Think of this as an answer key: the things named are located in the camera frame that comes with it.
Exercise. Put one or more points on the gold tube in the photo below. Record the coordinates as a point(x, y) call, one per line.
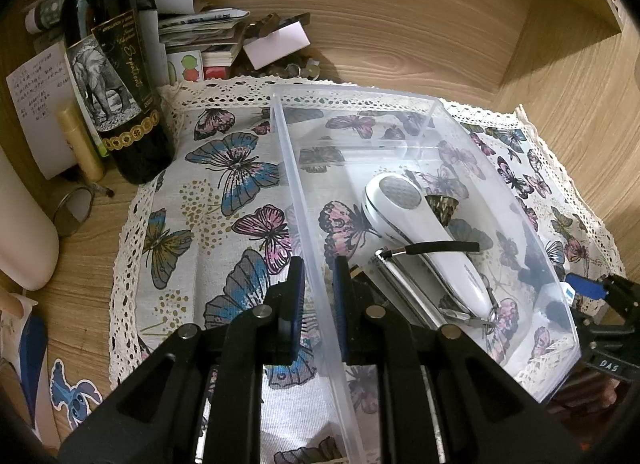
point(82, 148)

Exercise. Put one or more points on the blue card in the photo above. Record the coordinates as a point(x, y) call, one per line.
point(32, 364)

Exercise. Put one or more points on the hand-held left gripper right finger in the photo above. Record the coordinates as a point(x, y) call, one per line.
point(341, 309)

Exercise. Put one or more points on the white handwritten note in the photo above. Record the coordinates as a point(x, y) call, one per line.
point(37, 103)

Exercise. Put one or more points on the pile of coins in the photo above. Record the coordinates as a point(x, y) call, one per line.
point(295, 71)

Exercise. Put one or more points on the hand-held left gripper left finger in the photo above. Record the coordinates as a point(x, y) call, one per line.
point(298, 304)

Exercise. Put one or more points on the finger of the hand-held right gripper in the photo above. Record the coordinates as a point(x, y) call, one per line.
point(610, 328)
point(582, 286)

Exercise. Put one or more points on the dark wine bottle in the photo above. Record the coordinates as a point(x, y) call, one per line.
point(120, 93)

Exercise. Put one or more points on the pink sticky note pad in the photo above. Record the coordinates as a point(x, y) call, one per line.
point(277, 46)

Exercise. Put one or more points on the butterfly print lace tablecloth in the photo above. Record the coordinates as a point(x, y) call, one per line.
point(210, 194)

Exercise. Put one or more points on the stack of papers and booklets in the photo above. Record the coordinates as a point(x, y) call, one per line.
point(200, 28)

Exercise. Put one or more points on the blue cartoon sticker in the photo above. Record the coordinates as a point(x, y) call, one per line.
point(70, 391)

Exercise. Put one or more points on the white lint shaver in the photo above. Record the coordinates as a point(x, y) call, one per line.
point(425, 239)

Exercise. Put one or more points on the cream cylindrical bottle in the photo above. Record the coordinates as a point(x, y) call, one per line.
point(25, 224)

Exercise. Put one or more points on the clear plastic storage box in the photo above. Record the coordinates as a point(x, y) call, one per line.
point(310, 204)

